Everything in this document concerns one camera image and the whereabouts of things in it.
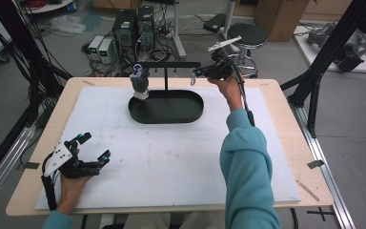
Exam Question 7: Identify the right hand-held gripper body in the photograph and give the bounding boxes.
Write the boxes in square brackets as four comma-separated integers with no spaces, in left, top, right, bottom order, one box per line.
[203,35,242,81]

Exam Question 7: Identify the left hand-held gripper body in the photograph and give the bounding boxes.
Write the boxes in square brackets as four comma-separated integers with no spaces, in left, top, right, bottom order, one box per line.
[42,140,104,179]

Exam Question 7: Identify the black hook stand with tray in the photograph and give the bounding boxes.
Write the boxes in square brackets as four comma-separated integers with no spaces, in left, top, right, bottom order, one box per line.
[128,61,205,125]

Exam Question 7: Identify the grey plush toy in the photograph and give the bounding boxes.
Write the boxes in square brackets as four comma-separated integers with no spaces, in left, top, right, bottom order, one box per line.
[129,63,151,101]

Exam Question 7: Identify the person's right hand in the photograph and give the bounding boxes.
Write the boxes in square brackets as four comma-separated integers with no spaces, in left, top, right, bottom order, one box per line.
[207,73,245,113]

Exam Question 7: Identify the person's left hand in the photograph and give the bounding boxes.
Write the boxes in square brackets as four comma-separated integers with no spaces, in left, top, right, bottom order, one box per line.
[55,175,93,216]

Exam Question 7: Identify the white desk leg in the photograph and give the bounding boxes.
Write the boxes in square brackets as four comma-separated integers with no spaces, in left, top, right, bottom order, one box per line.
[171,0,188,59]
[220,0,240,53]

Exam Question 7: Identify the flat black box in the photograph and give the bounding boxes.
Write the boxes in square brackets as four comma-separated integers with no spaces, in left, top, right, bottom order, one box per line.
[202,12,228,34]

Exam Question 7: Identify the black round stool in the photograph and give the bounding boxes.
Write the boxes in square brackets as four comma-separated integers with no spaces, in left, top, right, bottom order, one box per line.
[227,22,269,79]

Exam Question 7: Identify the white foam mat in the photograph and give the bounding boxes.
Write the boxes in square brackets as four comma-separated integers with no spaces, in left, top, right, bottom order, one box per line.
[34,86,302,211]

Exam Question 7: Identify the white table leg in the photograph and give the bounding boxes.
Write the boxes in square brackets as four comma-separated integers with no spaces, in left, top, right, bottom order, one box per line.
[98,213,115,229]

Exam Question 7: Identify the black computer tower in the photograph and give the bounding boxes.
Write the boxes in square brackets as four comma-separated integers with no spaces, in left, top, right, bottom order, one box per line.
[136,5,156,51]
[112,9,138,49]

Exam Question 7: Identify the person's beige pants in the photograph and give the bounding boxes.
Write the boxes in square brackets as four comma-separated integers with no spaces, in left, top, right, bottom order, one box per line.
[120,212,228,229]

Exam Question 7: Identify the brown cardboard box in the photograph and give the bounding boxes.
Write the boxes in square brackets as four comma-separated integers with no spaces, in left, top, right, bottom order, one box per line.
[254,0,313,43]

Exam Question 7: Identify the white power supply box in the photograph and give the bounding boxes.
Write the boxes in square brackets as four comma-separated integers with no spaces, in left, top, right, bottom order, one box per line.
[98,38,114,65]
[88,35,105,61]

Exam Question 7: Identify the white board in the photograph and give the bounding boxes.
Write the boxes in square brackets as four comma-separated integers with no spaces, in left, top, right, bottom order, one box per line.
[292,25,366,74]

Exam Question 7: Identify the clear plastic bag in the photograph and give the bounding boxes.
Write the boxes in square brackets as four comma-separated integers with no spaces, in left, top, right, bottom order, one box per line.
[49,14,87,35]

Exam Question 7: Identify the grey machine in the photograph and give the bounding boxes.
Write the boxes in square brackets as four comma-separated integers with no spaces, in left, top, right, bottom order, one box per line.
[306,22,366,73]

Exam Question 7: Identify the white round table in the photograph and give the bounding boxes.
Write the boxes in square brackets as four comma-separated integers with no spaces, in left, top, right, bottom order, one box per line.
[22,0,75,15]

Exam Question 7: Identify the thin wooden stick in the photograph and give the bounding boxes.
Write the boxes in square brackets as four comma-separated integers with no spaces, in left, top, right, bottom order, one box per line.
[295,178,321,203]

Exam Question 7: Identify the black tape cross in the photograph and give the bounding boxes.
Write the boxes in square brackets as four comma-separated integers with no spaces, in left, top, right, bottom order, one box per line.
[306,207,336,222]

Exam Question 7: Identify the left hand-held gripper black cable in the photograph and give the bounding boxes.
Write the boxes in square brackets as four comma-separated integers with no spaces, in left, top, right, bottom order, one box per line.
[40,152,59,212]

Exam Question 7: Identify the hand-held gripper black cable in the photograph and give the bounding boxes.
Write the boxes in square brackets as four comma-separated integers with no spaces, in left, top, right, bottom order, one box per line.
[40,152,59,212]
[220,52,256,128]

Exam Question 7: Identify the aluminium rail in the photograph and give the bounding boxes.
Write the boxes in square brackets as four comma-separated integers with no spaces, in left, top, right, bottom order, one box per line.
[290,103,356,229]
[0,123,37,214]

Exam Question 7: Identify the tangle of black cables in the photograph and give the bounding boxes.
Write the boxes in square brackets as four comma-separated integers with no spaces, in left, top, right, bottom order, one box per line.
[80,18,179,79]

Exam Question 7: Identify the right hand-held gripper black cable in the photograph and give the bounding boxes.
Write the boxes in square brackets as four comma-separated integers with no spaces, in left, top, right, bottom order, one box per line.
[220,52,256,128]

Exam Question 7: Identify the black metal frame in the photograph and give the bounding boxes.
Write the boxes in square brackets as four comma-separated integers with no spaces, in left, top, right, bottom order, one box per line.
[0,0,74,190]
[279,0,366,139]

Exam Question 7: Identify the thin black cable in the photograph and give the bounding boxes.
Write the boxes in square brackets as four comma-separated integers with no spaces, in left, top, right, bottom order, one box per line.
[290,208,299,229]

